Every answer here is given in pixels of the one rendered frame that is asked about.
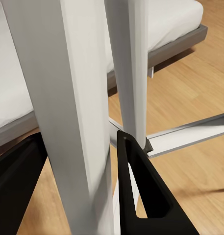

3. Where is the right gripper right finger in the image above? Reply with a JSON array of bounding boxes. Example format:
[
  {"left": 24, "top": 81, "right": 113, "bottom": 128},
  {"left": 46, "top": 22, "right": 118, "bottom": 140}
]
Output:
[{"left": 117, "top": 130, "right": 200, "bottom": 235}]

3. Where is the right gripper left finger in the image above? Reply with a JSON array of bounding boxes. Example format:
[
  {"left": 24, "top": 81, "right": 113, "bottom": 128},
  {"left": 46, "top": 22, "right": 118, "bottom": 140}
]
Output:
[{"left": 0, "top": 133, "right": 48, "bottom": 235}]

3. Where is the camera tripod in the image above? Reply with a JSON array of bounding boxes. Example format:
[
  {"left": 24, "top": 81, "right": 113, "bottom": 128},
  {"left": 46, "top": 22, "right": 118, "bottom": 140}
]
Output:
[{"left": 1, "top": 0, "right": 224, "bottom": 235}]

